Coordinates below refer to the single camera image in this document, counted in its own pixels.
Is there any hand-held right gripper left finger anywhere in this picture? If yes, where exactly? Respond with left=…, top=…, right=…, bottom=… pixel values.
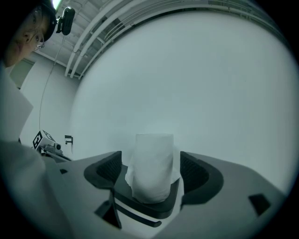
left=56, top=151, right=131, bottom=239

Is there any window with grey blind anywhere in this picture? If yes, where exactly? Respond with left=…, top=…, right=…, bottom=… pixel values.
left=8, top=58, right=36, bottom=90

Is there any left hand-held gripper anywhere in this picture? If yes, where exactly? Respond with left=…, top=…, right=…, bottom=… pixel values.
left=32, top=129, right=72, bottom=162

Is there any white paper roll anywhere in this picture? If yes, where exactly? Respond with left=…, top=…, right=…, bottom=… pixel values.
left=125, top=133, right=182, bottom=204

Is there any black head camera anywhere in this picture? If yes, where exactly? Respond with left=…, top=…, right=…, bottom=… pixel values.
left=56, top=7, right=76, bottom=36

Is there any black head strap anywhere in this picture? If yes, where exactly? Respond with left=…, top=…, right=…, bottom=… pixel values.
left=38, top=1, right=57, bottom=42

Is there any white ceiling pipe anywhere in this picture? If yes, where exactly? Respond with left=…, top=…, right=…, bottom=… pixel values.
left=64, top=0, right=131, bottom=77
left=70, top=0, right=164, bottom=79

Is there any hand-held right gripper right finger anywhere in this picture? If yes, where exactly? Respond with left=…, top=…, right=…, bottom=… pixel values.
left=154, top=151, right=287, bottom=239

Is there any person's head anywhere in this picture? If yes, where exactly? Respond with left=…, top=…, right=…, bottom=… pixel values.
left=4, top=2, right=57, bottom=69

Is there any thin hanging cable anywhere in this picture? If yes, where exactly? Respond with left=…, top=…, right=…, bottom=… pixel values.
left=38, top=35, right=65, bottom=133

